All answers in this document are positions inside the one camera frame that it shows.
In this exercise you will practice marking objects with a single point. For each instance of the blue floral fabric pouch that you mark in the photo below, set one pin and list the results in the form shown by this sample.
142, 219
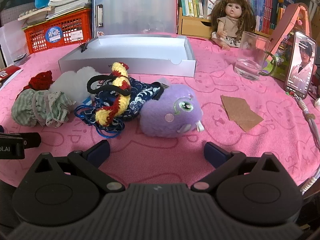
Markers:
140, 93

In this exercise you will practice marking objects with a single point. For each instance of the green checked scrunchie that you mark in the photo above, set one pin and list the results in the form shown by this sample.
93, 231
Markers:
43, 107

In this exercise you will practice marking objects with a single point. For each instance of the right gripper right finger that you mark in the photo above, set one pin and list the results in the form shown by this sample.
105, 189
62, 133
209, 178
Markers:
226, 164

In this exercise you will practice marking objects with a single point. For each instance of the purple plush toy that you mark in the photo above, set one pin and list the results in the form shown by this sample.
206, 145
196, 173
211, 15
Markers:
176, 112

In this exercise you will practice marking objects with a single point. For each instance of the brown paper piece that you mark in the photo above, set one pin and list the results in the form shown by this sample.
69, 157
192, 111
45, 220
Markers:
239, 111

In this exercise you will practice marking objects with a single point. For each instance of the stack of books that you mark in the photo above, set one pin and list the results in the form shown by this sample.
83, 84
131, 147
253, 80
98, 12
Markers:
54, 9

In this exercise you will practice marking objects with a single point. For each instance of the white fluffy pompom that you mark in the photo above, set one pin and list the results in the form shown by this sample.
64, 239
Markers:
74, 84

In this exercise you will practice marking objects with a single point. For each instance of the translucent clipboard folder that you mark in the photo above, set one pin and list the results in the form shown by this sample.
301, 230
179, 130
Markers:
111, 17

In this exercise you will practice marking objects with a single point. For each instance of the long haired baby doll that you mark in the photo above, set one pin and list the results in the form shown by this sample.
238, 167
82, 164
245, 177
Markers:
229, 19

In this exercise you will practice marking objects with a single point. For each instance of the smartphone with video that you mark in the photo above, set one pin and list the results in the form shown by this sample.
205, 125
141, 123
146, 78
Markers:
300, 69

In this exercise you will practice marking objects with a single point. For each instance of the grey cardboard box tray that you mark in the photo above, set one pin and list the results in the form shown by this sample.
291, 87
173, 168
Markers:
152, 54

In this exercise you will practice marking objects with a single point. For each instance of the black binder clip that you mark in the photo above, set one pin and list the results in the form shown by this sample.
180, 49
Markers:
84, 46

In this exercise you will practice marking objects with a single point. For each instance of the red crochet scrunchie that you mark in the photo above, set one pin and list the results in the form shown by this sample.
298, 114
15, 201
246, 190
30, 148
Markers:
41, 81

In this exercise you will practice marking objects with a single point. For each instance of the wooden desk drawer organizer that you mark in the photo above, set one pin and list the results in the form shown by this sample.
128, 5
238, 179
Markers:
193, 26

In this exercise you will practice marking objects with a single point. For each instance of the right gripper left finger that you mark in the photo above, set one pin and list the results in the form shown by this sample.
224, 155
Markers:
86, 165

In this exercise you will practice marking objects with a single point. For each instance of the clear glass cup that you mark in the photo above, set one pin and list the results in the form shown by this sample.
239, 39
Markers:
254, 57

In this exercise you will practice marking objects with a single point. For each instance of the red small box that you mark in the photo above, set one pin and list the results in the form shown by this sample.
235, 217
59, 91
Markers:
8, 72

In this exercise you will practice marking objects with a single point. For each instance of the yellow red crochet snake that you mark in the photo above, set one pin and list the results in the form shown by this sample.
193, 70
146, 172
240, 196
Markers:
122, 88

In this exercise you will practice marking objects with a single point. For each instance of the red plastic basket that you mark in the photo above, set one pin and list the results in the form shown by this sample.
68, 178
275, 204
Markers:
73, 28

